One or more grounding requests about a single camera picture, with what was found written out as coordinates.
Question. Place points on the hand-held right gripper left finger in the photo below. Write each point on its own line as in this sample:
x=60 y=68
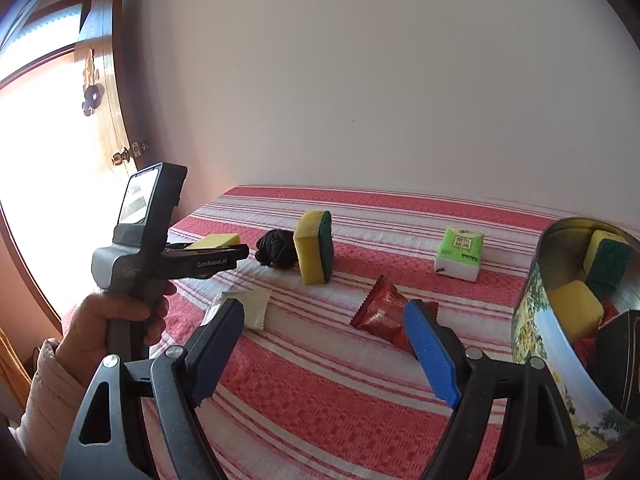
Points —
x=220 y=350

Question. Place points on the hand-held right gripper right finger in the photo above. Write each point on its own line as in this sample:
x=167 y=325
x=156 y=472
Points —
x=432 y=355

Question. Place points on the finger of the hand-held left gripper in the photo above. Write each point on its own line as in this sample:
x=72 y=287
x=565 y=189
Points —
x=239 y=255

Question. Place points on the yellow green scouring sponge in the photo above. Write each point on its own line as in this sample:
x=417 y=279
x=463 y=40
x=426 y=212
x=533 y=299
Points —
x=215 y=241
x=575 y=310
x=310 y=250
x=607 y=260

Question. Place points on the black knitted cloth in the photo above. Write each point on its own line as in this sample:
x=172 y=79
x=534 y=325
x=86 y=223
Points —
x=275 y=250

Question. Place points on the white snack packet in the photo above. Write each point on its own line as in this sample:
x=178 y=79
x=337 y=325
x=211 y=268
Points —
x=255 y=307

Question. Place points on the dark red snack packet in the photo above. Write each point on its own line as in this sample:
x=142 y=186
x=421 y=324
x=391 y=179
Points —
x=380 y=312

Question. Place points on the round metal cookie tin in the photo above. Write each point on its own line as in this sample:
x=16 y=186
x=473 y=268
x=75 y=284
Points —
x=540 y=350

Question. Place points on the green tissue pack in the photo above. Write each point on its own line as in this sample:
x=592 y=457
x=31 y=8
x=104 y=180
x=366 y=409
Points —
x=457 y=250

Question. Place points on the red printed snack packet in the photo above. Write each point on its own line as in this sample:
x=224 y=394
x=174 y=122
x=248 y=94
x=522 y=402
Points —
x=585 y=350

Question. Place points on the black gift box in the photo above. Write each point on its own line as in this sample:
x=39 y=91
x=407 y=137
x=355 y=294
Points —
x=620 y=360

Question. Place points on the person's left forearm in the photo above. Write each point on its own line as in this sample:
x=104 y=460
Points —
x=45 y=410

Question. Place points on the red striped desktop cloth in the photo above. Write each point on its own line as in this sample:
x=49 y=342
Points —
x=325 y=400

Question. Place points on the person's left hand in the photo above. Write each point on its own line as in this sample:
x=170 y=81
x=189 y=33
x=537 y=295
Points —
x=90 y=320

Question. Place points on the brass door knob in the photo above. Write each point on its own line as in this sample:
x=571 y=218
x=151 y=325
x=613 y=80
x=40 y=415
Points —
x=120 y=156

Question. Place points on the metal door lock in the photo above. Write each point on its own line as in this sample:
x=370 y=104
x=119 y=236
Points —
x=140 y=148

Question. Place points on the brown hanging door ornament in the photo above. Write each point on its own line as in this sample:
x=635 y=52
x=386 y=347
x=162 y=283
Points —
x=91 y=90

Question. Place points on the light wooden door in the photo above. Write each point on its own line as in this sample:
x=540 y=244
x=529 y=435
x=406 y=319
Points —
x=107 y=85

